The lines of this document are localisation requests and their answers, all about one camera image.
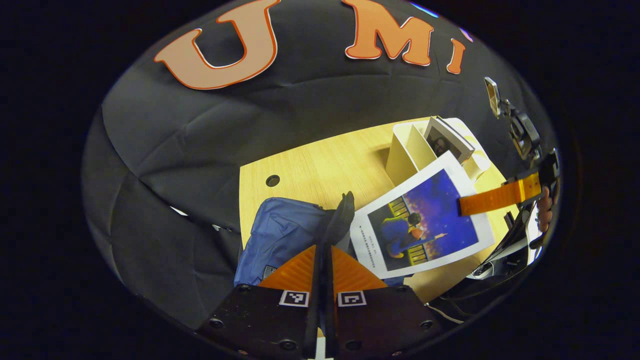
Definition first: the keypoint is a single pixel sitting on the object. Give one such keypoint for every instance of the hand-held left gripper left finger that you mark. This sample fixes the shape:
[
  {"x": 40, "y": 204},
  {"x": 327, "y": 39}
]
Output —
[{"x": 270, "y": 320}]

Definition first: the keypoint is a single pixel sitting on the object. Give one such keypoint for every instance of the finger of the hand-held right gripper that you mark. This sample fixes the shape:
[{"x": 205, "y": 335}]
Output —
[{"x": 500, "y": 197}]

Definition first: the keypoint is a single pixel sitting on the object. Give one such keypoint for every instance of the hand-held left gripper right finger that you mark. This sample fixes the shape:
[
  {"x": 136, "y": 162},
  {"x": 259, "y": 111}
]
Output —
[{"x": 380, "y": 320}]

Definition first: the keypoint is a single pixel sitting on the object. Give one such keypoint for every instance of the blue illustrated book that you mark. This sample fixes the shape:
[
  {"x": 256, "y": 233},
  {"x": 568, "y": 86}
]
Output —
[{"x": 430, "y": 220}]

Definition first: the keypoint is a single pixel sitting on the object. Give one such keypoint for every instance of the grey book with dark photo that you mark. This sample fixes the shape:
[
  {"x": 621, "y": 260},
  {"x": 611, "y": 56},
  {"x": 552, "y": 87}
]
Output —
[{"x": 445, "y": 140}]

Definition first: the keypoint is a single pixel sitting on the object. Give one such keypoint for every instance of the blue schoolbag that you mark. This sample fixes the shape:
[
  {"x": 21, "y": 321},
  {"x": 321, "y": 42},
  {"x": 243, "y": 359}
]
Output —
[{"x": 285, "y": 235}]

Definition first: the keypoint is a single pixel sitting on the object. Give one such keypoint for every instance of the white bookshelf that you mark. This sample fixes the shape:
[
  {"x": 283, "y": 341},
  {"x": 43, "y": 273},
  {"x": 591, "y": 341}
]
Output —
[{"x": 410, "y": 155}]

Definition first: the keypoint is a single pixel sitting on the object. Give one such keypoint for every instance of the grey metal stand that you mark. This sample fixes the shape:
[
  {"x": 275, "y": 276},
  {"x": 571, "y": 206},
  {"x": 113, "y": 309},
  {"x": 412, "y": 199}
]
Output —
[{"x": 500, "y": 257}]

